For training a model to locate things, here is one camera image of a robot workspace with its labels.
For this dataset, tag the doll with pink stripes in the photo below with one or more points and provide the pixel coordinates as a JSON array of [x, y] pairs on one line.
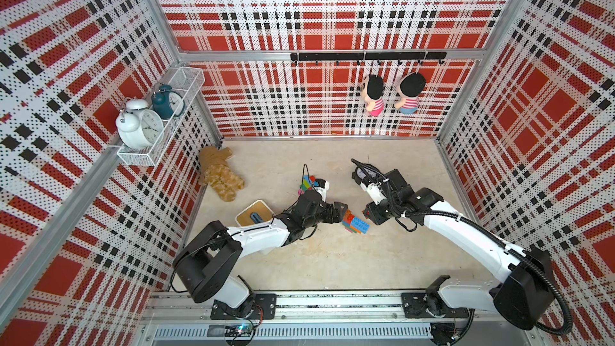
[[372, 94]]

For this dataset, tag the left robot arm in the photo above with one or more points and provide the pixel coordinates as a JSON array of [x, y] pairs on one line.
[[205, 265]]

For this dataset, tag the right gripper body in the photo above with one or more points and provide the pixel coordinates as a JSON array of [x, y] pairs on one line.
[[384, 210]]

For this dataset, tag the white alarm clock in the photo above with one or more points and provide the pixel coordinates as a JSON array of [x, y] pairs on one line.
[[139, 126]]

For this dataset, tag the black round table clock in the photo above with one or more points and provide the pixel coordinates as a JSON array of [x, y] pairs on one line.
[[360, 177]]

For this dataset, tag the brown teddy bear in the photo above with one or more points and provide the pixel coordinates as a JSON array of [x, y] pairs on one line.
[[216, 173]]

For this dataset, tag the white tray with wood lid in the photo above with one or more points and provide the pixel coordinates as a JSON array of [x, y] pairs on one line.
[[256, 213]]

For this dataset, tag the orange block front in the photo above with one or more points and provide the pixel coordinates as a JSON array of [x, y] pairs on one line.
[[348, 218]]

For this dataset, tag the doll with blue shorts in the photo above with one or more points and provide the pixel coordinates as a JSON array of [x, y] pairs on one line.
[[409, 89]]

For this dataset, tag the electronics board with wires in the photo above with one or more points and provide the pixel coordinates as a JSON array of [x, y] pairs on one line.
[[235, 334]]

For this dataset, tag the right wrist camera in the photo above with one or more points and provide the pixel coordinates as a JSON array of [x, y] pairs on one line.
[[375, 191]]

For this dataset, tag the teal alarm clock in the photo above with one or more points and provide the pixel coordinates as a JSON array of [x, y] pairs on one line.
[[167, 102]]

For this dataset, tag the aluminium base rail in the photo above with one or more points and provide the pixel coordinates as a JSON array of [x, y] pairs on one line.
[[347, 317]]

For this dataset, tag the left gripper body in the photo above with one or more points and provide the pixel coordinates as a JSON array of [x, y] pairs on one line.
[[327, 214]]

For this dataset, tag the white wire shelf basket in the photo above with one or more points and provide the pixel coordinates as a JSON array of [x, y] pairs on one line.
[[185, 80]]

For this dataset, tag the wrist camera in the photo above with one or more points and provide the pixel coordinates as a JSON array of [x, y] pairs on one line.
[[375, 191], [321, 186]]

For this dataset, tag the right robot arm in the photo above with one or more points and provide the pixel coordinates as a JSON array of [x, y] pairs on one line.
[[522, 288]]

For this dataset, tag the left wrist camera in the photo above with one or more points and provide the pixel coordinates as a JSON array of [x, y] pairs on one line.
[[321, 186]]

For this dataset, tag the black hook rail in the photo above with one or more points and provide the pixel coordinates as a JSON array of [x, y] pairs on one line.
[[418, 56]]

